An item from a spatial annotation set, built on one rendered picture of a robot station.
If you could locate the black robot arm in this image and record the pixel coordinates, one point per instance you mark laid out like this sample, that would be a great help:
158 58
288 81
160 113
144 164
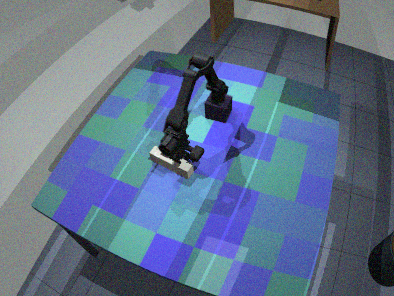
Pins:
177 117

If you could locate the black two-prong plug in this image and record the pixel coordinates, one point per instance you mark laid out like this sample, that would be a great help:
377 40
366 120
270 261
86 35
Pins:
186 155

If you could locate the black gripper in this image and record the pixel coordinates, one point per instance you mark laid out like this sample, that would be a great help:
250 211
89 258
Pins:
195 152

